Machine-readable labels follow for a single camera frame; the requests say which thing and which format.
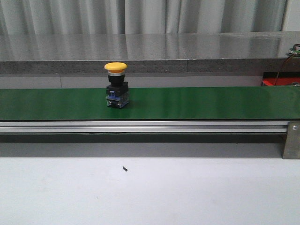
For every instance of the grey stone counter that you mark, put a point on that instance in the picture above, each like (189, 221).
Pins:
(148, 53)

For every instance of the green conveyor belt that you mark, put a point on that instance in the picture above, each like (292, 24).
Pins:
(196, 103)

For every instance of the steel conveyor support bracket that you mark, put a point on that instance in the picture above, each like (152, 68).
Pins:
(292, 142)

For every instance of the red plastic tray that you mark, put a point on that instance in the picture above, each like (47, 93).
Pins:
(284, 79)

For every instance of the yellow mushroom push button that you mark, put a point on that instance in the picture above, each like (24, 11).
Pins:
(117, 93)

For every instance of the grey curtain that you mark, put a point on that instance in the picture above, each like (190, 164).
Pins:
(139, 16)

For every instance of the aluminium conveyor side rail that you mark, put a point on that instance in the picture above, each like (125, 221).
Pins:
(143, 126)

